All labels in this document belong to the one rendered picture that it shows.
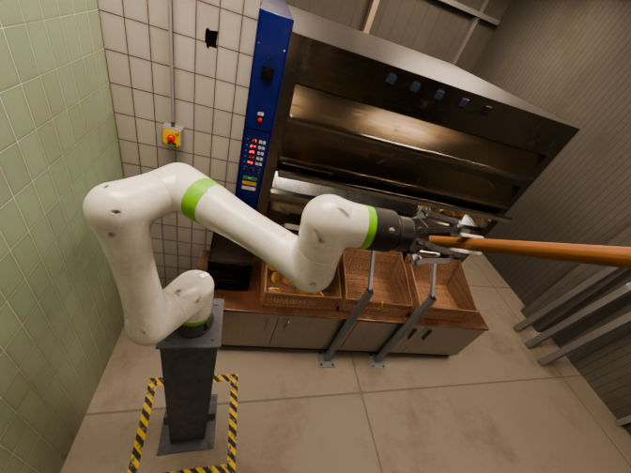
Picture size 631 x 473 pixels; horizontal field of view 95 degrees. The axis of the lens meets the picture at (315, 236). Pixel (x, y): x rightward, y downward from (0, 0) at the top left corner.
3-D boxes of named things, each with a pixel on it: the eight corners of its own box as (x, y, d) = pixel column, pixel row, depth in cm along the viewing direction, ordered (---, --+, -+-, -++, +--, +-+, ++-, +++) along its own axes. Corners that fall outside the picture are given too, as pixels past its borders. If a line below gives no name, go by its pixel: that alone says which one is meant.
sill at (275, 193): (269, 192, 205) (270, 188, 202) (475, 230, 252) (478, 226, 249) (269, 197, 200) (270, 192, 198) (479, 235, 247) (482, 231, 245)
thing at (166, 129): (165, 139, 166) (164, 121, 160) (184, 143, 169) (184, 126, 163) (161, 144, 161) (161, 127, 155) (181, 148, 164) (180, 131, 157)
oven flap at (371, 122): (288, 118, 165) (296, 79, 159) (526, 179, 212) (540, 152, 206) (288, 118, 161) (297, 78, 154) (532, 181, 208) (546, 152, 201)
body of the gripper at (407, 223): (384, 212, 66) (419, 219, 69) (378, 249, 66) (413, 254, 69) (403, 211, 59) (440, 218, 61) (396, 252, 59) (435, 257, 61)
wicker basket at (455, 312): (392, 271, 267) (407, 251, 249) (443, 279, 281) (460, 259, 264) (409, 317, 231) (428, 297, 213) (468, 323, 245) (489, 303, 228)
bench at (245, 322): (199, 292, 260) (202, 246, 224) (428, 312, 324) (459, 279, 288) (185, 352, 219) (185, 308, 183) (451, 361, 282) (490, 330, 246)
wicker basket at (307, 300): (260, 255, 234) (267, 230, 217) (326, 263, 250) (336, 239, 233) (259, 306, 199) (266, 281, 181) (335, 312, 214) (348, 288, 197)
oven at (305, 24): (240, 183, 406) (267, -4, 275) (375, 208, 461) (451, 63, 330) (222, 294, 265) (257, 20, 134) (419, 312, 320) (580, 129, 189)
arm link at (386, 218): (375, 251, 56) (382, 204, 56) (351, 247, 67) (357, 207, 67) (402, 255, 57) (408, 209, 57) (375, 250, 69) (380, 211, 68)
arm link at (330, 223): (313, 208, 50) (305, 179, 58) (296, 262, 56) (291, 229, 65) (385, 221, 53) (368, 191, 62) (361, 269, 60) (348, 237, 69)
